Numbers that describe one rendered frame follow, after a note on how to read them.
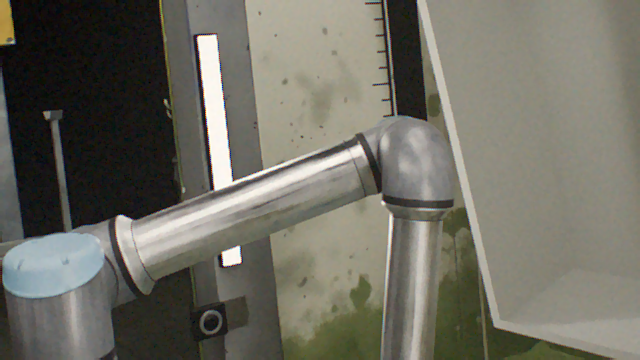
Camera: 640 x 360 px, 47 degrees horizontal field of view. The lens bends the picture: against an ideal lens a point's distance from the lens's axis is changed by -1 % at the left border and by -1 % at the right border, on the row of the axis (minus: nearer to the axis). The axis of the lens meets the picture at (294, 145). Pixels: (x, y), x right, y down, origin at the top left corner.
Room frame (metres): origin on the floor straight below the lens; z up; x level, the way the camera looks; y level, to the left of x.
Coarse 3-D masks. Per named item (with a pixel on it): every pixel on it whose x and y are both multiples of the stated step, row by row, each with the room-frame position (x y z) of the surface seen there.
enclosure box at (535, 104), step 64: (448, 0) 1.78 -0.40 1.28; (512, 0) 1.91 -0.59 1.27; (576, 0) 1.79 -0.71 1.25; (448, 64) 1.77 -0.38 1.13; (512, 64) 1.90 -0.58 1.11; (576, 64) 1.84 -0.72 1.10; (448, 128) 1.76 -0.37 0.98; (512, 128) 1.89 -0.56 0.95; (576, 128) 1.89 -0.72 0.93; (512, 192) 1.88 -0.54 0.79; (576, 192) 1.94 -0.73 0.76; (512, 256) 1.87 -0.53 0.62; (576, 256) 1.99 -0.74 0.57; (512, 320) 1.82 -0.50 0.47; (576, 320) 1.74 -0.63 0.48
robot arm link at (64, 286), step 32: (32, 256) 1.08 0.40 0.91; (64, 256) 1.07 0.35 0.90; (96, 256) 1.11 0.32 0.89; (32, 288) 1.05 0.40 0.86; (64, 288) 1.06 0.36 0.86; (96, 288) 1.09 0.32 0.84; (32, 320) 1.05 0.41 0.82; (64, 320) 1.05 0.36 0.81; (96, 320) 1.09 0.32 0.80; (32, 352) 1.05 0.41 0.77; (64, 352) 1.05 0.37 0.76; (96, 352) 1.08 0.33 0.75
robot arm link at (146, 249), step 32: (384, 128) 1.28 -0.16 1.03; (320, 160) 1.28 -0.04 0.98; (352, 160) 1.27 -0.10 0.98; (224, 192) 1.29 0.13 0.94; (256, 192) 1.27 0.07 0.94; (288, 192) 1.26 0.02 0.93; (320, 192) 1.27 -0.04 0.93; (352, 192) 1.28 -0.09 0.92; (128, 224) 1.28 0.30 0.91; (160, 224) 1.27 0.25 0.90; (192, 224) 1.26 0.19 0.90; (224, 224) 1.26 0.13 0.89; (256, 224) 1.26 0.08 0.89; (288, 224) 1.29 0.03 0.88; (128, 256) 1.24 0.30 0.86; (160, 256) 1.25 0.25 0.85; (192, 256) 1.27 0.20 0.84; (128, 288) 1.24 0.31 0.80
